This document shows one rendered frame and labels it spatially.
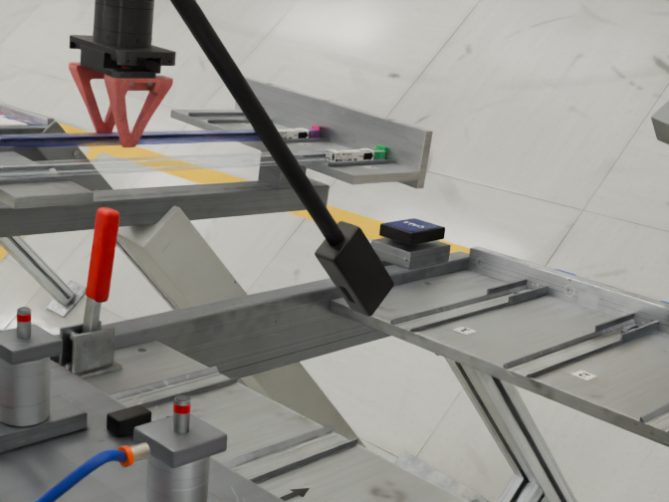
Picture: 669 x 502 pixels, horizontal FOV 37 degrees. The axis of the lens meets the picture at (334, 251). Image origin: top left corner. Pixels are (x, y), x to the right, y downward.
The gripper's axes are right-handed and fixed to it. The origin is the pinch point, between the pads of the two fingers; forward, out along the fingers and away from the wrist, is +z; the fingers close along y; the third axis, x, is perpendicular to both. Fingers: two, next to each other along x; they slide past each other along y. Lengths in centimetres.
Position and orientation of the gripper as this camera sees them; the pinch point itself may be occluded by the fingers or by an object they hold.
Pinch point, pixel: (116, 133)
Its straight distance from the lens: 106.2
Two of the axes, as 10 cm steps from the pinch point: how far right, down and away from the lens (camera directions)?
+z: -1.2, 9.5, 2.9
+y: 6.6, 3.0, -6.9
